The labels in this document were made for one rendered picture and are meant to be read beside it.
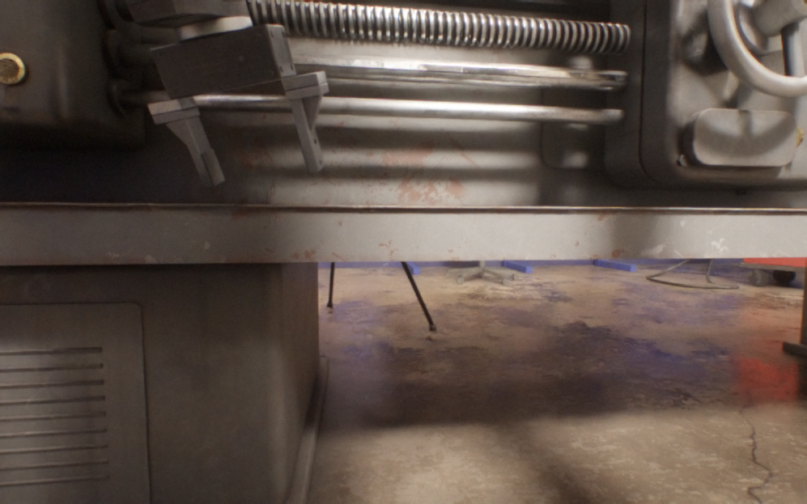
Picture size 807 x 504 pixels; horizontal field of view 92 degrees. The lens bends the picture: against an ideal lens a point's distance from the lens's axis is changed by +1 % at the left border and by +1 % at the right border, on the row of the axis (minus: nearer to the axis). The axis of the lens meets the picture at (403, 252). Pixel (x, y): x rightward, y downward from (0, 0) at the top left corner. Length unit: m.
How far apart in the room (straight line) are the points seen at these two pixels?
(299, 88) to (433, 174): 0.28
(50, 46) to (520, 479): 0.88
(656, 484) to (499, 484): 0.27
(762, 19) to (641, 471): 0.71
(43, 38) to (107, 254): 0.23
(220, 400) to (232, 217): 0.28
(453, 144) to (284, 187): 0.28
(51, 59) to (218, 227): 0.24
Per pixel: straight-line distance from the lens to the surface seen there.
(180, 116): 0.53
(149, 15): 0.43
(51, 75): 0.57
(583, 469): 0.88
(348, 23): 0.60
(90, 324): 0.66
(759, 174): 0.71
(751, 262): 3.73
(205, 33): 0.47
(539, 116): 0.63
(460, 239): 0.47
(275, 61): 0.46
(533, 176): 0.70
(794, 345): 1.92
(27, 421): 0.74
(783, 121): 0.72
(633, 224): 0.58
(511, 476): 0.82
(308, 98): 0.47
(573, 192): 0.73
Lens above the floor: 0.45
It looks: 4 degrees down
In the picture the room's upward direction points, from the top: straight up
